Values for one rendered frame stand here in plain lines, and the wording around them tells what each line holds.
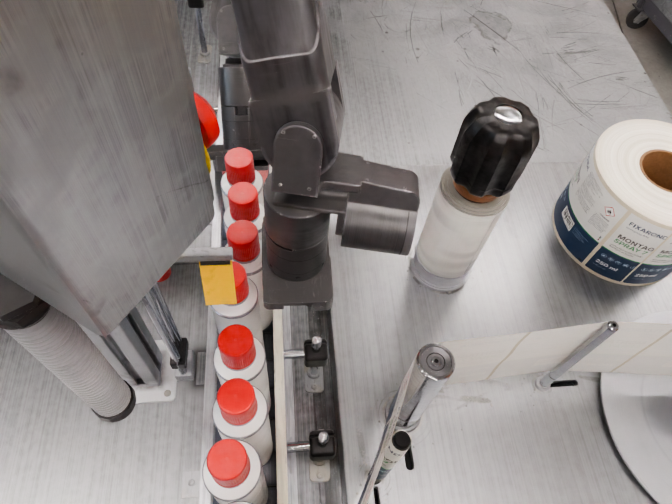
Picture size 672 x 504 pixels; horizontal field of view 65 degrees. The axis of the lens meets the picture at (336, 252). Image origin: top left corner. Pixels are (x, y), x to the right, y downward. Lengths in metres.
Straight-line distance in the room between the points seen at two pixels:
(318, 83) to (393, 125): 0.68
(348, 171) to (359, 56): 0.78
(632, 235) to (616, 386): 0.20
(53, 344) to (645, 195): 0.70
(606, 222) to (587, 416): 0.26
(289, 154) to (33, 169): 0.22
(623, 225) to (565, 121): 0.41
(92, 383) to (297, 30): 0.28
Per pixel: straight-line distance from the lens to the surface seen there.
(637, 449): 0.79
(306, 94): 0.37
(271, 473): 0.67
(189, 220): 0.30
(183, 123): 0.26
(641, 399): 0.81
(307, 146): 0.38
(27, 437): 0.81
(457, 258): 0.71
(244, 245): 0.55
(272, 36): 0.37
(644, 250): 0.83
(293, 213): 0.42
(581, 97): 1.25
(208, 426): 0.61
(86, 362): 0.40
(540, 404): 0.76
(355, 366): 0.71
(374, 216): 0.42
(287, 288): 0.50
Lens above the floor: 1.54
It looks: 57 degrees down
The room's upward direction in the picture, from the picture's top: 7 degrees clockwise
